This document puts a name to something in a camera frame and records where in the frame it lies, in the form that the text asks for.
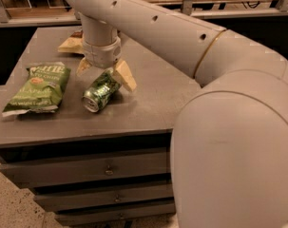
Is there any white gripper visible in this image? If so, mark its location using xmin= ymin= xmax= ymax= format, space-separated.
xmin=76 ymin=38 xmax=137 ymax=92

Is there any green soda can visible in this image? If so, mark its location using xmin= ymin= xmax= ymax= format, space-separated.
xmin=82 ymin=68 xmax=121 ymax=113

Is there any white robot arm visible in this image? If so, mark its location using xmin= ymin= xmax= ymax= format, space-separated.
xmin=67 ymin=0 xmax=288 ymax=228

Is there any brown chips bag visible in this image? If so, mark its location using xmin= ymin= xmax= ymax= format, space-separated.
xmin=57 ymin=28 xmax=84 ymax=54

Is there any green Kettle chips bag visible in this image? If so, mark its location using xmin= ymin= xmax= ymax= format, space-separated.
xmin=2 ymin=62 xmax=70 ymax=117

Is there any grey drawer cabinet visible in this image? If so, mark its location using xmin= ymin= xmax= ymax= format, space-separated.
xmin=0 ymin=27 xmax=199 ymax=216

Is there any top grey drawer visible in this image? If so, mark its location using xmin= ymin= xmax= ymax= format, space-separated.
xmin=0 ymin=148 xmax=169 ymax=188

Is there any grey drawer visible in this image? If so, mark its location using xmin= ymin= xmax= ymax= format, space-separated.
xmin=55 ymin=200 xmax=175 ymax=226
xmin=34 ymin=182 xmax=173 ymax=211
xmin=0 ymin=148 xmax=169 ymax=188

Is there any middle grey drawer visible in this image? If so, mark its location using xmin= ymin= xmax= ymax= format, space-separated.
xmin=34 ymin=182 xmax=173 ymax=211

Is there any bottom grey drawer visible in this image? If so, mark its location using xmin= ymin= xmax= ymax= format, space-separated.
xmin=55 ymin=200 xmax=175 ymax=226

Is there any metal railing frame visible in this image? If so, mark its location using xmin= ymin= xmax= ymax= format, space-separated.
xmin=0 ymin=0 xmax=288 ymax=28

